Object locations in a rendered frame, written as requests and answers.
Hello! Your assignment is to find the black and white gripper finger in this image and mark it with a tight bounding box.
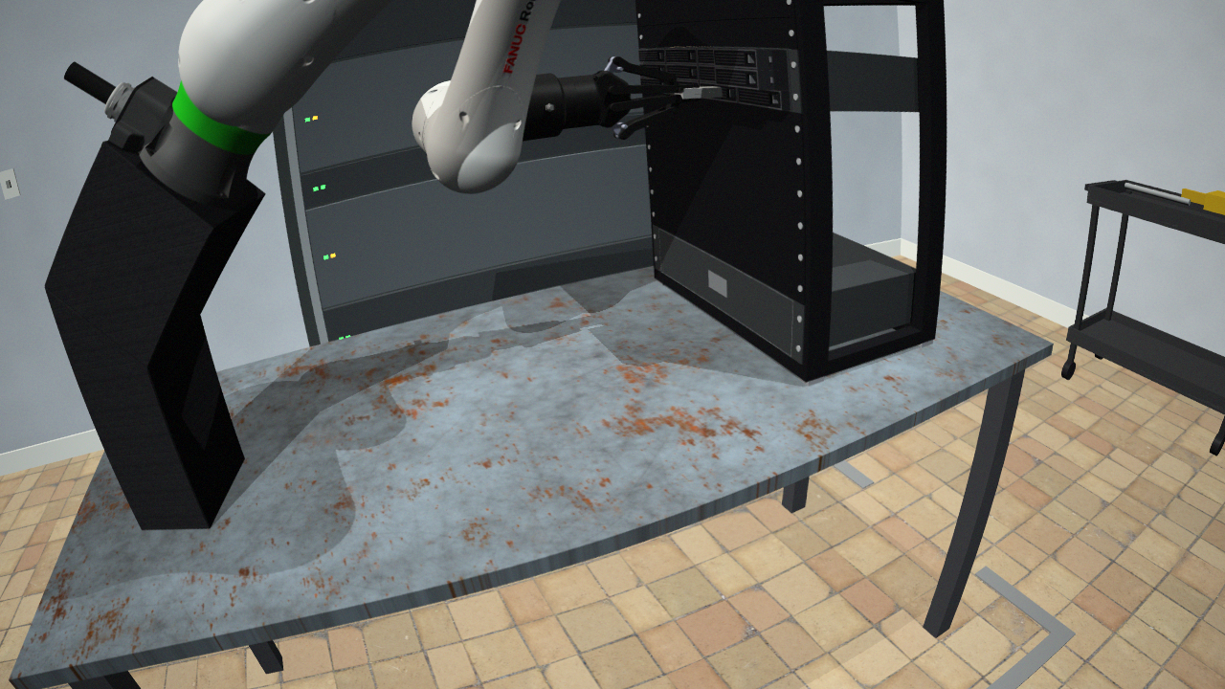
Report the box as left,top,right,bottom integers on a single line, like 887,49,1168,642
604,56,722,94
610,93,723,140

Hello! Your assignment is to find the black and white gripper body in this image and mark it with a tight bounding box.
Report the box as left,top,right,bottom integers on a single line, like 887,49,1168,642
559,71,631,129

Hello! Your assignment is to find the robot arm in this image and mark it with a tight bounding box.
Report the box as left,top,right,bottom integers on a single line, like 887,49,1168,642
64,0,566,208

